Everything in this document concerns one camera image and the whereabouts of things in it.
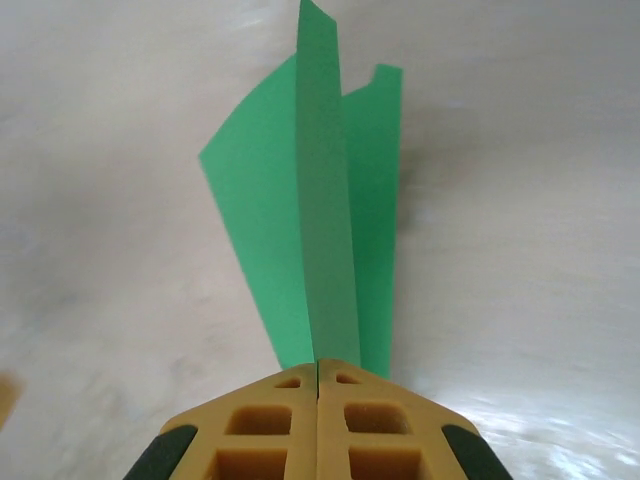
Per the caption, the green cloth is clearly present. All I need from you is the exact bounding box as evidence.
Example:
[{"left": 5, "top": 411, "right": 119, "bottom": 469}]
[{"left": 198, "top": 0, "right": 405, "bottom": 384}]

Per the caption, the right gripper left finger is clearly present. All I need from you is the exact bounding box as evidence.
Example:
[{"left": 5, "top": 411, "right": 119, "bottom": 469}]
[{"left": 119, "top": 359, "right": 320, "bottom": 480}]

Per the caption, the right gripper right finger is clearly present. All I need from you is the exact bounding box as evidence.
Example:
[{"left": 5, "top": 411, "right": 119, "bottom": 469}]
[{"left": 318, "top": 357, "right": 512, "bottom": 480}]

